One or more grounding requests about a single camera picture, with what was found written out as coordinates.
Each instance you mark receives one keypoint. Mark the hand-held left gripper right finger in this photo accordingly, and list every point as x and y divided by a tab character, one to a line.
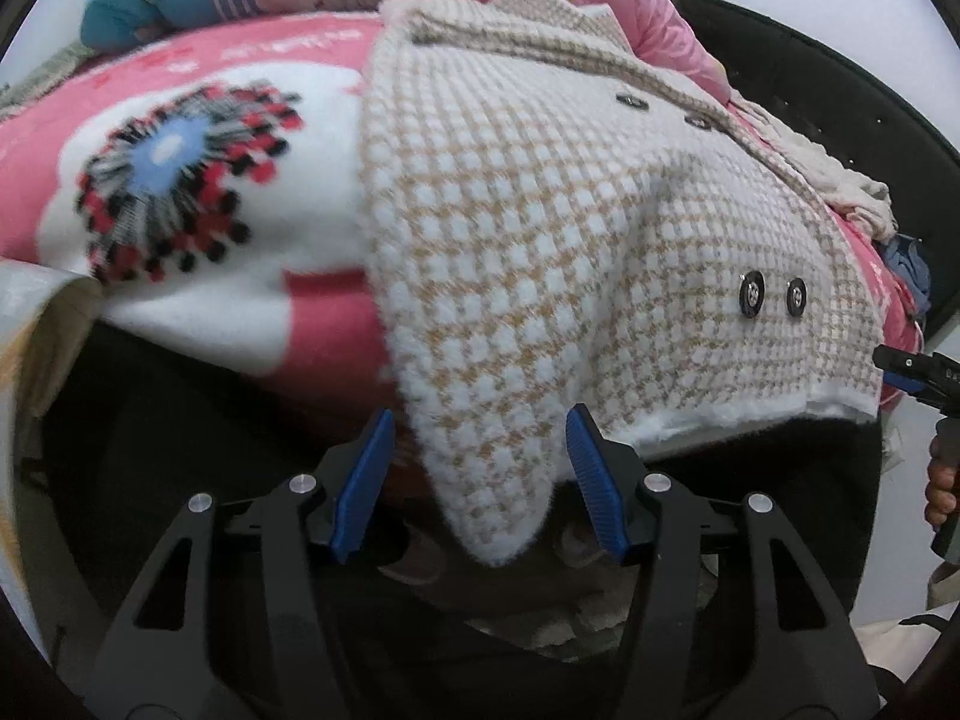
596	487

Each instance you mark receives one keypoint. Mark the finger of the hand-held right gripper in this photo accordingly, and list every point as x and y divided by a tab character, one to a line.
919	375

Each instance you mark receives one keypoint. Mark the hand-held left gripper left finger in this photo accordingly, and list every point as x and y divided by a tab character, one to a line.
364	487

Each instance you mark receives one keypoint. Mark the beige houndstooth coat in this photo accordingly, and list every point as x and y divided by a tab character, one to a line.
525	240

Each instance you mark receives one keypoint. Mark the person's right hand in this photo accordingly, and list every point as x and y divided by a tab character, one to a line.
941	495

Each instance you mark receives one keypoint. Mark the pink slipper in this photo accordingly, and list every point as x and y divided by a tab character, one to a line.
416	562
585	540

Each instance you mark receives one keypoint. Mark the blue cloth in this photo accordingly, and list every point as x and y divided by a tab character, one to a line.
909	266

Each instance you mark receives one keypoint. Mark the cream knitted cloth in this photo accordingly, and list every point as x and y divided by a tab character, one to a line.
825	165

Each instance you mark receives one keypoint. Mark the black padded headboard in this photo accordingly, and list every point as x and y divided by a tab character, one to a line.
862	90

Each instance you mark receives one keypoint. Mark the grey patterned bed sheet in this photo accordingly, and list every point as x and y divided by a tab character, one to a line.
37	330

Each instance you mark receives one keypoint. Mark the pink floral blanket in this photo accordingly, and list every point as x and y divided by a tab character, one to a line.
300	127

